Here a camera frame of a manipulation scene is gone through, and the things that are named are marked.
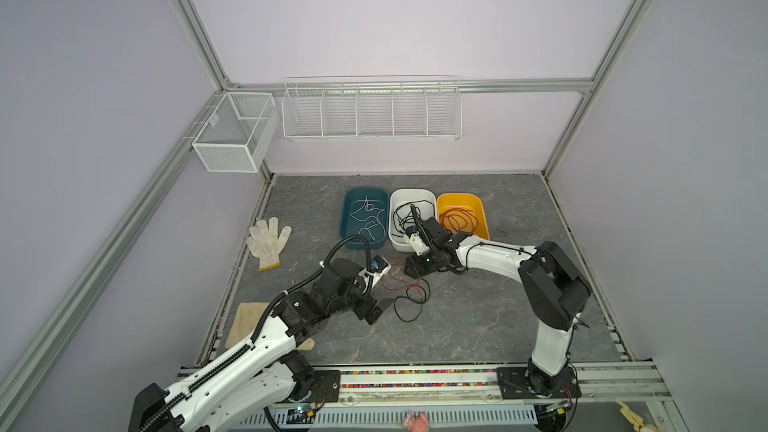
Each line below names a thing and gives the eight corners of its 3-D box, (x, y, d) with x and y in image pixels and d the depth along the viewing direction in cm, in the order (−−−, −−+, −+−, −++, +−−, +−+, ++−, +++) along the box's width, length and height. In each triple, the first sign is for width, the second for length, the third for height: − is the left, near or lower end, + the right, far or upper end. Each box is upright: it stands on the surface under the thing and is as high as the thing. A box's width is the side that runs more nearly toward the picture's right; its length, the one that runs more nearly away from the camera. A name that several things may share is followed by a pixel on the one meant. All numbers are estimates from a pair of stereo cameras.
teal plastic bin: (338, 248, 102) (335, 239, 97) (345, 197, 116) (343, 187, 112) (388, 248, 102) (387, 239, 97) (389, 197, 116) (388, 187, 112)
